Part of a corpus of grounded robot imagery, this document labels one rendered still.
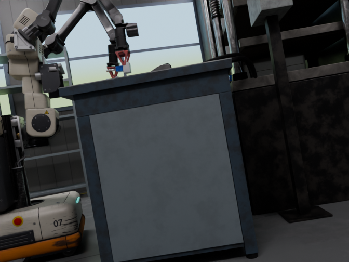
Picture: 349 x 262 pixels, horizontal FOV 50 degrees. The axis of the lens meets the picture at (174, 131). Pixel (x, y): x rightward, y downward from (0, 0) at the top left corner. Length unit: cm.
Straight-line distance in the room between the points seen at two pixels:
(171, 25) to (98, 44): 102
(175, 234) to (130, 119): 49
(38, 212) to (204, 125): 101
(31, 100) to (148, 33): 321
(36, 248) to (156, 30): 377
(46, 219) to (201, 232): 86
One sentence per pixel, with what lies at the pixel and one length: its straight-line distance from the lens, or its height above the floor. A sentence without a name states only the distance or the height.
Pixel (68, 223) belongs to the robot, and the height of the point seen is 18.
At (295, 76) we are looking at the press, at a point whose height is 75.
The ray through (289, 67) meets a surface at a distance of 277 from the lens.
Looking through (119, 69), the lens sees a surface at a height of 92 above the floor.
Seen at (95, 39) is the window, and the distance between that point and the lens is 516.
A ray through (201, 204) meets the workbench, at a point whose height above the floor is 24.
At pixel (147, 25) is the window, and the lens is 527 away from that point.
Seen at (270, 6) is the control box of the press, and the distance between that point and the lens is 201.
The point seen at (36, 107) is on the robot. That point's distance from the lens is 224.
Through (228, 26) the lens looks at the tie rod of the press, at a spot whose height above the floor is 111.
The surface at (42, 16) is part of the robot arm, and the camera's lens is 218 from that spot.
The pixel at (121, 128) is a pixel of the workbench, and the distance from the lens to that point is 153.
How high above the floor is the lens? 54
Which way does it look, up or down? level
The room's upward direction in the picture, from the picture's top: 10 degrees counter-clockwise
